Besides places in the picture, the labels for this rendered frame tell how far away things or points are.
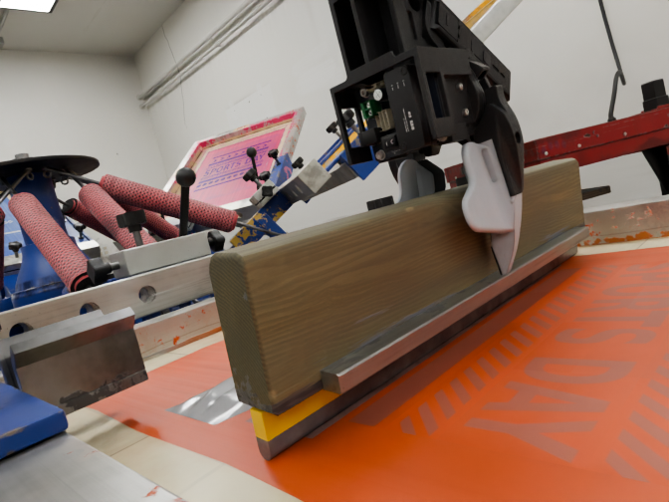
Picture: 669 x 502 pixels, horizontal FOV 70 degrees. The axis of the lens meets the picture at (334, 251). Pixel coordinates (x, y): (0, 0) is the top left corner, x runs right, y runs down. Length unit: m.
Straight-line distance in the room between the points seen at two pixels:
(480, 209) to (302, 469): 0.18
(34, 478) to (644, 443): 0.22
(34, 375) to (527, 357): 0.29
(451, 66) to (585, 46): 2.11
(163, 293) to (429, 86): 0.44
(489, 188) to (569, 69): 2.11
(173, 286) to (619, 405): 0.53
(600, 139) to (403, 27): 1.08
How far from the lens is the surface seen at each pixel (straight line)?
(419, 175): 0.37
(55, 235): 0.94
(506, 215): 0.34
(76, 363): 0.35
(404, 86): 0.30
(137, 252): 0.69
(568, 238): 0.47
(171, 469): 0.28
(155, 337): 0.56
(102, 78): 5.19
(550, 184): 0.47
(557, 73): 2.45
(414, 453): 0.22
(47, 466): 0.23
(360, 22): 0.32
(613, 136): 1.39
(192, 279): 0.66
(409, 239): 0.29
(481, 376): 0.28
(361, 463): 0.22
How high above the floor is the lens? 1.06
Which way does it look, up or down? 5 degrees down
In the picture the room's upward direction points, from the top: 14 degrees counter-clockwise
